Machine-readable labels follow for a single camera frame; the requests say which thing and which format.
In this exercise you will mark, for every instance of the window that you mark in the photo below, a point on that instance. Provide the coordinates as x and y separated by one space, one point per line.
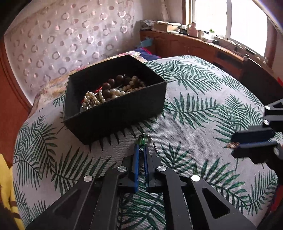
236 25

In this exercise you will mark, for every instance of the black square jewelry box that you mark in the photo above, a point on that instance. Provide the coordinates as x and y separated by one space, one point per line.
114 115

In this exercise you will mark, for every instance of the palm leaf bedspread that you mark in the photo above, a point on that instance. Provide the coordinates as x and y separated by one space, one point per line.
203 108

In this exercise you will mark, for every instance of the blue tissue bag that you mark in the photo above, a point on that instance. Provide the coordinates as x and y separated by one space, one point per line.
147 42

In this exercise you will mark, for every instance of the yellow plush pillow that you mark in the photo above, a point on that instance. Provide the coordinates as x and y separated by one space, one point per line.
10 218

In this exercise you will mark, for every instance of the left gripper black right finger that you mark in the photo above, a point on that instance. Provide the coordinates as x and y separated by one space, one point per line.
147 165

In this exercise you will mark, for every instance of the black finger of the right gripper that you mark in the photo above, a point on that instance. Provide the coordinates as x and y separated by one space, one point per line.
254 149

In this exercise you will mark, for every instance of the wooden window cabinet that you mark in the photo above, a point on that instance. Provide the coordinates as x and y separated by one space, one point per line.
170 45

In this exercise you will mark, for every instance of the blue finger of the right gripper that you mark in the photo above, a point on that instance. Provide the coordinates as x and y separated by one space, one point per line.
255 135

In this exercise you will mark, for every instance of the pink bottle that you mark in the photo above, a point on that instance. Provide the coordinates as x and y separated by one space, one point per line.
192 30

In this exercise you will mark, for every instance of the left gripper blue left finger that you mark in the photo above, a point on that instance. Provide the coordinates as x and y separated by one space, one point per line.
135 167

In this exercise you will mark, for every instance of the pink circle pattern curtain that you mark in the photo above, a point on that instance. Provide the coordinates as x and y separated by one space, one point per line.
53 38

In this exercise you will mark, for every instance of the cardboard box on cabinet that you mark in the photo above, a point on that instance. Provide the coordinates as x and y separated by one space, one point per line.
165 26

